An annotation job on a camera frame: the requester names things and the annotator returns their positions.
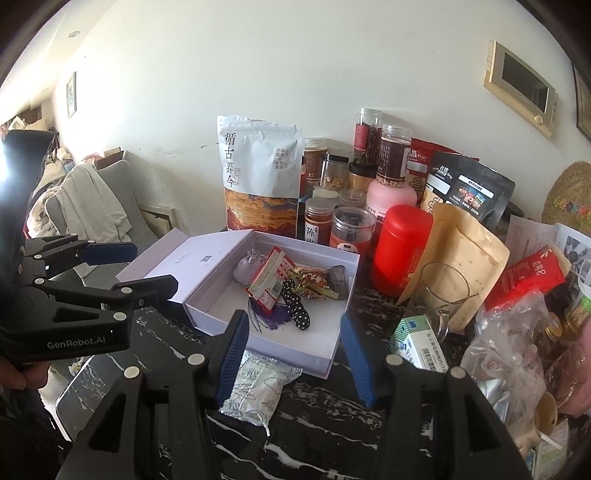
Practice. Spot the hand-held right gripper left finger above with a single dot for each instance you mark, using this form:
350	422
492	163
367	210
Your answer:
231	360

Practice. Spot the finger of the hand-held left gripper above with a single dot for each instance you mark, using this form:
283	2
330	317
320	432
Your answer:
152	288
111	254

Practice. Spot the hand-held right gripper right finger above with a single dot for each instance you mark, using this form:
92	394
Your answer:
360	360

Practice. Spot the white gift box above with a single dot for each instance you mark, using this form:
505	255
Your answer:
314	341

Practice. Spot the purple tassel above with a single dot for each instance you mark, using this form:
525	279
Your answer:
270	318

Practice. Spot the black polka-dot pouch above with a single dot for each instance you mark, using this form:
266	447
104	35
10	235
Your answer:
300	316

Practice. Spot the grey foil packet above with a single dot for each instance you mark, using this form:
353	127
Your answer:
339	279

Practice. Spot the red snack packet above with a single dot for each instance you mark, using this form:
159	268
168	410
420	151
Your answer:
270	281

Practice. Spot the red green snack wrapper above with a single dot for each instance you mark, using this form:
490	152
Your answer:
314	281

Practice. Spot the lavender sachet pouch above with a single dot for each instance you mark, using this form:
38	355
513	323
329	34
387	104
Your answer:
247	270

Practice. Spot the person's left hand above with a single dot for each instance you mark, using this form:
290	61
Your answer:
11	374

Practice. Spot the white printed packet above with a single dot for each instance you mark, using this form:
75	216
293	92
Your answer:
256	383

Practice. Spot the white cloth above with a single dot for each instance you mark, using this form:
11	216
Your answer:
87	203

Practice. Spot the white green medicine box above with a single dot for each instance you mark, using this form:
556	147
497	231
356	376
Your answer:
415	344

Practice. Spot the grey sofa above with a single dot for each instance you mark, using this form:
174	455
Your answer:
124	184

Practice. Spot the cardboard box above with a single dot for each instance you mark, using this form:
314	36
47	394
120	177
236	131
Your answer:
114	156

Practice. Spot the glass mug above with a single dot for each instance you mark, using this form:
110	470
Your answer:
438	295

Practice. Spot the red canister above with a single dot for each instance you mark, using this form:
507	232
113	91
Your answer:
399	249

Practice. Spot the clear jar orange label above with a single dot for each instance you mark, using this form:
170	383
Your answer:
351	235

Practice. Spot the clear plastic bag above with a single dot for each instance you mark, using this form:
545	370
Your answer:
503	360

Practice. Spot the red label peel jar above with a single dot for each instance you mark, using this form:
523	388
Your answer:
318	221

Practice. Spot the kraft paper pouch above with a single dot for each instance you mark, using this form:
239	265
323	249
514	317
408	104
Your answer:
466	249

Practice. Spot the large white stand-up pouch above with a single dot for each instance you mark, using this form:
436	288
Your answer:
258	170

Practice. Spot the clear lid jar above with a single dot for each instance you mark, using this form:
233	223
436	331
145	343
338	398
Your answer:
353	197

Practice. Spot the pink bottle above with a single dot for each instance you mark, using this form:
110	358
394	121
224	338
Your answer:
390	196

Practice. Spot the white lid jar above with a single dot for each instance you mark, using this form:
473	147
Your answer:
325	194

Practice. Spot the yellow jar black lid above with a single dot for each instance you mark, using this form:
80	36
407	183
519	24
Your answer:
360	177

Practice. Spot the red berry packet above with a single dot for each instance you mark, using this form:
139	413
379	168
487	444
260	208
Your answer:
526	277

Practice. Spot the black lid herb jar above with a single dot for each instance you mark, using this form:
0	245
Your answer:
334	173

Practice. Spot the brown label bean jar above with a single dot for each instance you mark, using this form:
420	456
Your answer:
392	159

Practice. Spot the small brown bottle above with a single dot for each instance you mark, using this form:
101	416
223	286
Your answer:
561	327

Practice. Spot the amber jar brown label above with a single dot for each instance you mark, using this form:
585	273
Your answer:
315	161

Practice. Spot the white paper sheet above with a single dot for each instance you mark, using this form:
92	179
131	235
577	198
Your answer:
526	235

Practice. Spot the black foil pouch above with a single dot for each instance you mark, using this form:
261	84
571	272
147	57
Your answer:
475	184

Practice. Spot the red foil pouch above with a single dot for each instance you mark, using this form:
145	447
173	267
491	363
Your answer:
418	154

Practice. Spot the tall jar dried flowers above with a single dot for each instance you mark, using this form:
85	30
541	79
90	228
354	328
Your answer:
367	138

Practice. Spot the printed leaflet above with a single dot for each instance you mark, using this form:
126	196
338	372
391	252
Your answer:
577	249

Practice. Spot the straw hat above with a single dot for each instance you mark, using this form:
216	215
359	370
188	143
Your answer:
570	194

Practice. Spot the leaning picture frame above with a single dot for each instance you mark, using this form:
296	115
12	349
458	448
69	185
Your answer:
159	217

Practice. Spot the small wall picture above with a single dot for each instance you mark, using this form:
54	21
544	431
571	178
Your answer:
70	94

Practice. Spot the wall intercom panel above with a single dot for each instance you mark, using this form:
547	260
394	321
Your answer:
521	78

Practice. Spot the dark framed wall picture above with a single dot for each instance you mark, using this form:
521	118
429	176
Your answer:
582	101

